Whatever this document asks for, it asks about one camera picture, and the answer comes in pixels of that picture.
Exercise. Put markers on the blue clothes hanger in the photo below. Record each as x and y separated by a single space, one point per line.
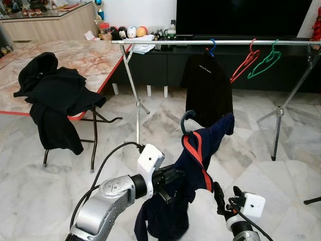
213 49

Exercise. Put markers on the jar with red lid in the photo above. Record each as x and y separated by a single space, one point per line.
104 31

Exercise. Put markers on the light wooden sideboard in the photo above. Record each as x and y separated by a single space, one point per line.
50 27

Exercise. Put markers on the black flat television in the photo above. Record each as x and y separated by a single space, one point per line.
241 17

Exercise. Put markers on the black slim rod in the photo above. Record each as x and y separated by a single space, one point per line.
312 201

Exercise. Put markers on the red clothes hanger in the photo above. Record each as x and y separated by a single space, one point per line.
245 67

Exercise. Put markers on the navy shirt with red collar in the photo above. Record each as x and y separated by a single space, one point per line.
175 191

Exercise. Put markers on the green clothes hanger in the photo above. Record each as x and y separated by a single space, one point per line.
266 63

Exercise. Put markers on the black TV console cabinet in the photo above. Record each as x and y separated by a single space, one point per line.
170 65

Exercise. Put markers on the blue and gold trophy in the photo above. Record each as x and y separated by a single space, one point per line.
99 11

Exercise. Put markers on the white round plush toy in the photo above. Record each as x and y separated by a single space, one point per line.
131 32

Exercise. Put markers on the black printed T-shirt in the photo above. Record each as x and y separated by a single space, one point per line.
205 85

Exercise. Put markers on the small green white bottle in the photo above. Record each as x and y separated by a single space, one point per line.
172 31

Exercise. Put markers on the marble table with red edge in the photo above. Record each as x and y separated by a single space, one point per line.
90 60

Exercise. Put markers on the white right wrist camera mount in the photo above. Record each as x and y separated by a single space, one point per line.
253 205

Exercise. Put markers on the pink white tissue box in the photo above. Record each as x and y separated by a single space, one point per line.
91 35

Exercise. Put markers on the white paper stack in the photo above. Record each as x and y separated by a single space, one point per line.
143 47

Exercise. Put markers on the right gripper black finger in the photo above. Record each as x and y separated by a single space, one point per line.
237 193
220 198

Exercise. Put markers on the yellow round plush toy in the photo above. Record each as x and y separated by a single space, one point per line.
142 32

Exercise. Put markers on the black mouse plush toy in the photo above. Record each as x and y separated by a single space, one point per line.
118 33

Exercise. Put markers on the dark slim clothes hanger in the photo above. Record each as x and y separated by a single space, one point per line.
183 120

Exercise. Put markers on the black hooded jacket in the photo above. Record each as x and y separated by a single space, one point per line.
55 95

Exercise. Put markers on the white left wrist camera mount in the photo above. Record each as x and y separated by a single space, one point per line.
149 160

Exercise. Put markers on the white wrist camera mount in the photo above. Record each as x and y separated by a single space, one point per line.
149 160
253 205

